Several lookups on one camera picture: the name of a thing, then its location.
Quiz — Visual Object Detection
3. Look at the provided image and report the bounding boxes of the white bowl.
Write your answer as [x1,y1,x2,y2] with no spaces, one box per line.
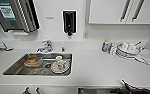
[119,40,136,53]

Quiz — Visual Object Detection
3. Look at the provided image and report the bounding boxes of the small white bottle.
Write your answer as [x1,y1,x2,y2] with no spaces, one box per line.
[108,43,117,57]

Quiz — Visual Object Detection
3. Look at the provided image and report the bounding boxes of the blue dish soap bottle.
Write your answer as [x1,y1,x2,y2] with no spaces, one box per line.
[101,39,110,55]

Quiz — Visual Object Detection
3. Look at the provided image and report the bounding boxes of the white plate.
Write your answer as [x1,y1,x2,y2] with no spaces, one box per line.
[50,59,72,75]

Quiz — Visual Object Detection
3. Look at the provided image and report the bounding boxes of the white two-door sink cabinet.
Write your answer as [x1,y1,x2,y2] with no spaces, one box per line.
[10,86,79,94]

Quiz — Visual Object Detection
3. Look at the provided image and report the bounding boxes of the white mug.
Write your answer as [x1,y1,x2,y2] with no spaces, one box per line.
[53,55,67,72]

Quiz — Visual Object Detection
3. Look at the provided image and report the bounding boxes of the chrome faucet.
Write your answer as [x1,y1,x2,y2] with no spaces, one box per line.
[36,39,55,54]

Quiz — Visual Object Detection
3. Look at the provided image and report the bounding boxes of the clear container orange food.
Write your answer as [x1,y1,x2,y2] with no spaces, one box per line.
[23,55,44,69]

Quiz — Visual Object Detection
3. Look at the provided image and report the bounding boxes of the steel sink basin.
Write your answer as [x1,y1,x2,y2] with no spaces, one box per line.
[2,52,74,78]

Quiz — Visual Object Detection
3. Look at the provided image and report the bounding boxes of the steel paper towel dispenser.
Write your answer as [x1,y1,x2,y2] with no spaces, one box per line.
[0,0,41,35]

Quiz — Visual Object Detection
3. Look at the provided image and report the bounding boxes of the white wall outlet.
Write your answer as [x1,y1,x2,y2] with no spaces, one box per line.
[82,30,90,40]

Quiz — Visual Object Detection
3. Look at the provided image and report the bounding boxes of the white wall cabinet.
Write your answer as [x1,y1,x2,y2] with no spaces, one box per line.
[87,0,150,25]

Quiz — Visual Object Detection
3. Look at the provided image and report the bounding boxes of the black wall soap dispenser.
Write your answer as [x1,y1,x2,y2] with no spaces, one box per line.
[61,10,78,37]

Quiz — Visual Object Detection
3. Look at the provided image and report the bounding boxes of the small wall label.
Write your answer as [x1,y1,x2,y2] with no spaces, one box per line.
[45,16,55,21]

